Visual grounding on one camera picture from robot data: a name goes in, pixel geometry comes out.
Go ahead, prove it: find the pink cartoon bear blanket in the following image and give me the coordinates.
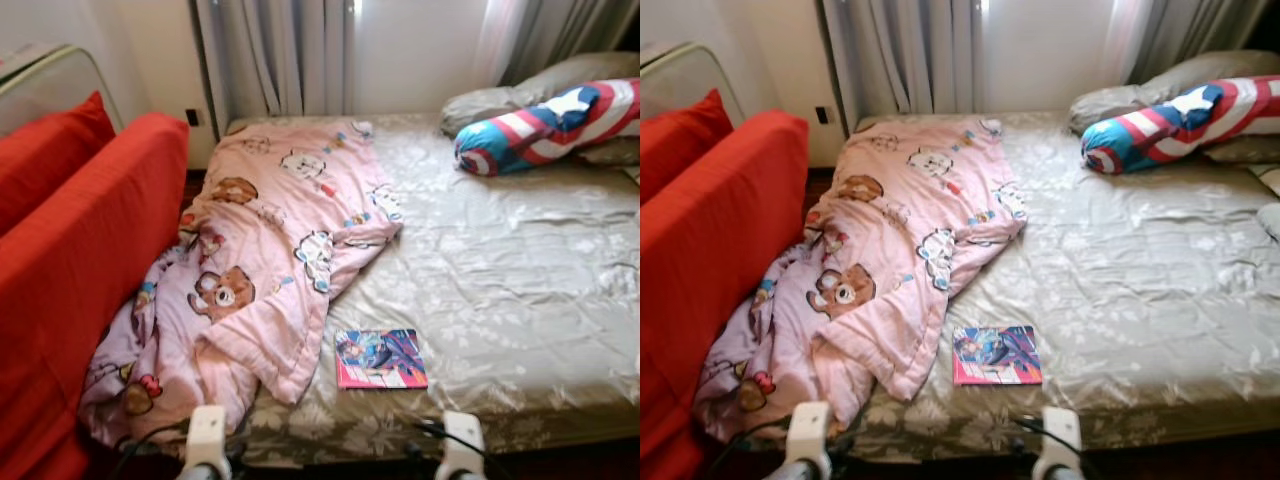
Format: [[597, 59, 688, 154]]
[[692, 118, 1029, 444], [78, 119, 405, 453]]

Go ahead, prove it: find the large red cushion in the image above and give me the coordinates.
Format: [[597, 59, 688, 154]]
[[640, 109, 811, 480], [0, 111, 191, 480]]

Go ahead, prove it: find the thin red cushion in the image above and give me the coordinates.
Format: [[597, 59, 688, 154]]
[[0, 91, 117, 238], [640, 88, 736, 206]]

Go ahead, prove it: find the bed with grey floral sheet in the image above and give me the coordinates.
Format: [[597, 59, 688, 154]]
[[225, 110, 641, 471], [850, 108, 1280, 461]]

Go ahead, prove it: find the blue red striped bolster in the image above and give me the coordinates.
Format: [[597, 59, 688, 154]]
[[1080, 75, 1280, 176], [454, 79, 641, 179]]

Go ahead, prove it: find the grey quilted upright mattress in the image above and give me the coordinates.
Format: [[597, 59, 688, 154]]
[[640, 42, 748, 126], [0, 42, 126, 138]]

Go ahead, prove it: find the plain grey pillow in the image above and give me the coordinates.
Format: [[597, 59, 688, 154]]
[[441, 52, 641, 137], [1067, 50, 1280, 134]]

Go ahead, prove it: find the grey pleated curtain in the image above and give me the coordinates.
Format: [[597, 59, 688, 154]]
[[195, 0, 358, 126], [1125, 0, 1280, 86], [820, 0, 986, 126], [497, 0, 641, 88]]

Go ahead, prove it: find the pink blue comic book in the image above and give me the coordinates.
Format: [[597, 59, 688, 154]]
[[951, 324, 1044, 387], [334, 328, 430, 391]]

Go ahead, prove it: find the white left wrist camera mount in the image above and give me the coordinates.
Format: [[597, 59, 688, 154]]
[[786, 401, 833, 480], [186, 404, 230, 480]]

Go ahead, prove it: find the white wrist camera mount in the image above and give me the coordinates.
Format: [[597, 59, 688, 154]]
[[786, 401, 833, 480], [186, 404, 230, 480], [1035, 406, 1084, 480], [438, 410, 487, 480]]

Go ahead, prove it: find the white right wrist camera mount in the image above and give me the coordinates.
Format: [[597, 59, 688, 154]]
[[438, 410, 487, 480], [1035, 406, 1084, 480]]

